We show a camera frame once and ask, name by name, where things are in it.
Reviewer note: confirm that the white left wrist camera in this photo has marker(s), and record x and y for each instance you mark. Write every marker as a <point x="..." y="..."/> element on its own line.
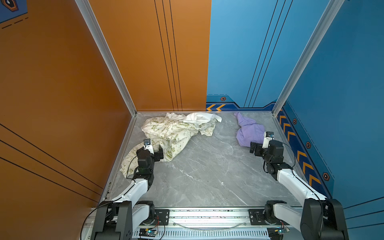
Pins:
<point x="148" y="145"/>

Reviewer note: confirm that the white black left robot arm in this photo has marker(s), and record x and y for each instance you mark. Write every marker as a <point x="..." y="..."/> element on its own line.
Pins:
<point x="118" y="218"/>

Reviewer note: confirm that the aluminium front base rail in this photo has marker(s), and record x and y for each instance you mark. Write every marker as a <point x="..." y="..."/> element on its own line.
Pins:
<point x="206" y="223"/>

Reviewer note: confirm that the aluminium right corner post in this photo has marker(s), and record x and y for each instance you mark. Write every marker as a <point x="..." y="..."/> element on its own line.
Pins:
<point x="318" y="34"/>

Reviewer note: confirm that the purple cloth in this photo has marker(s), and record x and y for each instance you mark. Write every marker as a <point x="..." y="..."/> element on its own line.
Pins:
<point x="249" y="131"/>

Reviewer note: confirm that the green circuit board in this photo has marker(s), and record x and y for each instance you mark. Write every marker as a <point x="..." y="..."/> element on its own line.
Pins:
<point x="148" y="233"/>
<point x="282" y="230"/>

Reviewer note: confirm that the plain white cloth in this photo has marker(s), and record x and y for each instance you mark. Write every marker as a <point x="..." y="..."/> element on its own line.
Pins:
<point x="194" y="118"/>

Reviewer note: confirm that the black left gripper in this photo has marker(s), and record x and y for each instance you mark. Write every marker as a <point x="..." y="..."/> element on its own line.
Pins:
<point x="158" y="155"/>

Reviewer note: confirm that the left green circuit board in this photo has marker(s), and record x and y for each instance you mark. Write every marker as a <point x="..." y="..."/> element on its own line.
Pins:
<point x="148" y="233"/>

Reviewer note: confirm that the cream green-printed Snoopy cloth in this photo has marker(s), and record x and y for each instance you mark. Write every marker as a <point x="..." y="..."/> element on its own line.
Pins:
<point x="173" y="136"/>

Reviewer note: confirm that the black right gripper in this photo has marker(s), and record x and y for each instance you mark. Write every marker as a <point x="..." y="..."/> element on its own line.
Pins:
<point x="259" y="147"/>

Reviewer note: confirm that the right green circuit board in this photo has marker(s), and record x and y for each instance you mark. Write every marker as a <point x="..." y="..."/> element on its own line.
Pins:
<point x="282" y="230"/>

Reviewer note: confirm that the aluminium corner post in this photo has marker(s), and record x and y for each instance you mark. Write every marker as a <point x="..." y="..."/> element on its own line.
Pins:
<point x="101" y="42"/>
<point x="318" y="34"/>

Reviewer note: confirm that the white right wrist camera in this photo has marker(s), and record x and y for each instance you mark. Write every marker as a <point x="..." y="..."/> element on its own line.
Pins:
<point x="268" y="136"/>

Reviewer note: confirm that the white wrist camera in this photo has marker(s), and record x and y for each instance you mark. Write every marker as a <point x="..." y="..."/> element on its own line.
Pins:
<point x="148" y="145"/>
<point x="268" y="136"/>

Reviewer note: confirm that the aluminium left corner post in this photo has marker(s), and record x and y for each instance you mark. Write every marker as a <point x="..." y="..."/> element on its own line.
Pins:
<point x="101" y="42"/>

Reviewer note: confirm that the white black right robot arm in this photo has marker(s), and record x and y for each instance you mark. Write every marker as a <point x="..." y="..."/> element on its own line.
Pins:
<point x="320" y="219"/>

